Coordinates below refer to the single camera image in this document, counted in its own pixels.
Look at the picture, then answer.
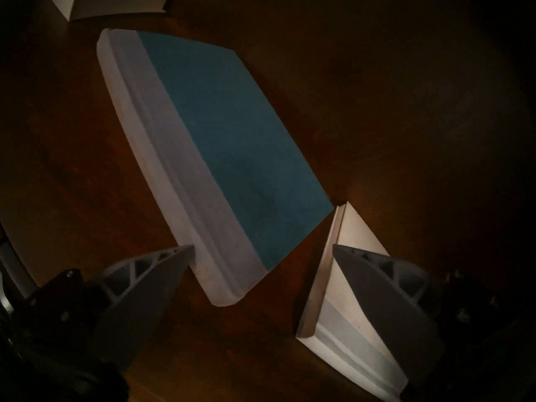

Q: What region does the blue hardcover book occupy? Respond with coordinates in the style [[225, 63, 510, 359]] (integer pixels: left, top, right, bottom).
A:
[[96, 28, 335, 307]]

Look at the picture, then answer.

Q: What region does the white book with round emblem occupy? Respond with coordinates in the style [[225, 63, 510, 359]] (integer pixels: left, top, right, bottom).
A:
[[45, 0, 173, 21]]

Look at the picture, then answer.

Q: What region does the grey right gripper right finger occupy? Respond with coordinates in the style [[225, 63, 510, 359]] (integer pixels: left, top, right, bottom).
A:
[[333, 244, 505, 388]]

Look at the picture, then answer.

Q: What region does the white book with pale-blue band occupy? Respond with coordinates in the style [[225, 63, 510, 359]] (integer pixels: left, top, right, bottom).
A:
[[296, 201, 409, 402]]

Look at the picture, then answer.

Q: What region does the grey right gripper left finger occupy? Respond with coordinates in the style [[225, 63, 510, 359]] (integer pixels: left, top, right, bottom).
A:
[[27, 244, 196, 371]]

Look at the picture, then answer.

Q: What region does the dark wooden bookshelf cabinet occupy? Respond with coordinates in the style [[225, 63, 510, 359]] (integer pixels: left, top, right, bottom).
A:
[[0, 0, 536, 402]]

